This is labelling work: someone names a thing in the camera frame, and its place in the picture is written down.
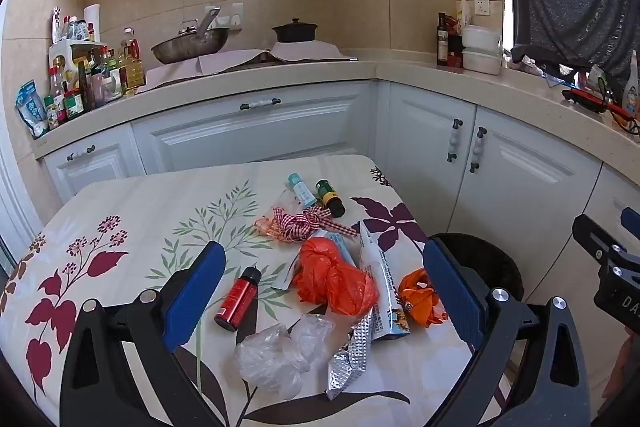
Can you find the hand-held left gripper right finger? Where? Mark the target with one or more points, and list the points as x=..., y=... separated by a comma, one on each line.
x=455, y=292

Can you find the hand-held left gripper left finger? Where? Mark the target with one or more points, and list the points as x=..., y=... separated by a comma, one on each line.
x=192, y=297

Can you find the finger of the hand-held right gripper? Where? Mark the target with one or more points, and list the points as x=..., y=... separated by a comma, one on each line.
x=632, y=218
x=595, y=239

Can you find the small red bottle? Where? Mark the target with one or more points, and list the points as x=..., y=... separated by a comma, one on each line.
x=237, y=299

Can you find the black trash bin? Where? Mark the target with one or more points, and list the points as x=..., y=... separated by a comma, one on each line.
x=495, y=267

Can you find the white blue printed tube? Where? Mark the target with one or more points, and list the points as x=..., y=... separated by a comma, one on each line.
x=382, y=287

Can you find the white sachet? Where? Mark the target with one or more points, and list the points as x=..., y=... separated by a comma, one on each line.
x=285, y=277

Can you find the clear plastic bag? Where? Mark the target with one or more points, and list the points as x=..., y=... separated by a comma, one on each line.
x=275, y=354

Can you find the clear orange dotted wrapper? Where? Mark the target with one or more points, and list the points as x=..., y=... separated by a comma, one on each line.
x=265, y=223

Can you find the light blue stick packet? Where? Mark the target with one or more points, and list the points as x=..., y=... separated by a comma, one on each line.
x=345, y=249

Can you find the orange plastic bag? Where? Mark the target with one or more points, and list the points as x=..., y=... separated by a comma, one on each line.
x=335, y=277

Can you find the silver blister pack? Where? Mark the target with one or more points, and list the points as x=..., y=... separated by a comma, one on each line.
x=350, y=357

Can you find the red checkered ribbon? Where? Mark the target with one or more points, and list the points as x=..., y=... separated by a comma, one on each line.
x=300, y=224

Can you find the teal tube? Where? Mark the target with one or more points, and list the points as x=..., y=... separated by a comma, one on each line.
x=302, y=192

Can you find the small green yellow bottle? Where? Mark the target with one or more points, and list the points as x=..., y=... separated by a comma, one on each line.
x=330, y=197

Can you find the red black appliance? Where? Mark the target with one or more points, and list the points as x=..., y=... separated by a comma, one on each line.
x=590, y=99

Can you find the white spray bottle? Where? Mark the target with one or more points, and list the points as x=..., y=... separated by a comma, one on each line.
x=632, y=92

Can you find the green packet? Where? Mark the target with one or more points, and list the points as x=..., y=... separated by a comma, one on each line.
x=597, y=79

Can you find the white kitchen cabinet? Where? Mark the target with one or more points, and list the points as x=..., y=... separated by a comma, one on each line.
x=250, y=132

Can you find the white lidded container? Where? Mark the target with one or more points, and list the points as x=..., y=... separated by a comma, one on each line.
x=481, y=62
x=480, y=38

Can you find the beige kitchen counter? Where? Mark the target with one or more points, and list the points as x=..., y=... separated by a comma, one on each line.
x=425, y=74

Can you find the beige stove cloth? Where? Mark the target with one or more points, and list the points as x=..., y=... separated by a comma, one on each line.
x=225, y=62

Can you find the red packet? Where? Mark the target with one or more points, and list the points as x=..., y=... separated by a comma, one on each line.
x=455, y=47

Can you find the group of condiment bottles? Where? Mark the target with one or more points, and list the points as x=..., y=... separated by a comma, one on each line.
x=100, y=77

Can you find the metal wok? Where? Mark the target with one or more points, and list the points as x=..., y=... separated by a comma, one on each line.
x=190, y=49

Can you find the blue white snack bag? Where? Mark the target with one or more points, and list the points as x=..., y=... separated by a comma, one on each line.
x=30, y=109

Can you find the dark oil bottle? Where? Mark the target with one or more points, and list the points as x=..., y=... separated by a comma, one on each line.
x=442, y=42

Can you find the white paper bag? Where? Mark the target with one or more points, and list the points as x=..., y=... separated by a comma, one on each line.
x=465, y=13

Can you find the white spice rack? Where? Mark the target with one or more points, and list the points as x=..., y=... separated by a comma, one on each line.
x=65, y=52

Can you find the black lidded pot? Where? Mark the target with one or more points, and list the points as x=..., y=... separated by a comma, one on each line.
x=295, y=32

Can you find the paper towel roll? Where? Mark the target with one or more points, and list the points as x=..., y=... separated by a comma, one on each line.
x=92, y=22

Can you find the white wall socket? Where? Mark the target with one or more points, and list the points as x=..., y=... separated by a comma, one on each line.
x=482, y=6

